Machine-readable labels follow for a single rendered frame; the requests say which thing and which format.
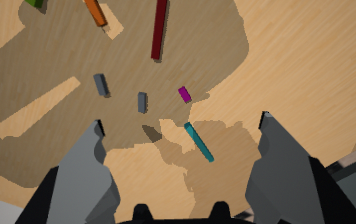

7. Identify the turquoise rod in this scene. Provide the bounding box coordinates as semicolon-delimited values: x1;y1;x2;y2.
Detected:
184;122;214;162

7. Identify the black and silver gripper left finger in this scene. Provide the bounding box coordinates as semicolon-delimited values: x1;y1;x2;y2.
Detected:
15;119;121;224

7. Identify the magenta rod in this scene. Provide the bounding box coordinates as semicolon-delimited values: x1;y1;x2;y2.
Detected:
178;87;191;102

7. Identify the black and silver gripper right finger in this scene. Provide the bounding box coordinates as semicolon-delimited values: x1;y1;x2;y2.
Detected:
245;111;356;224

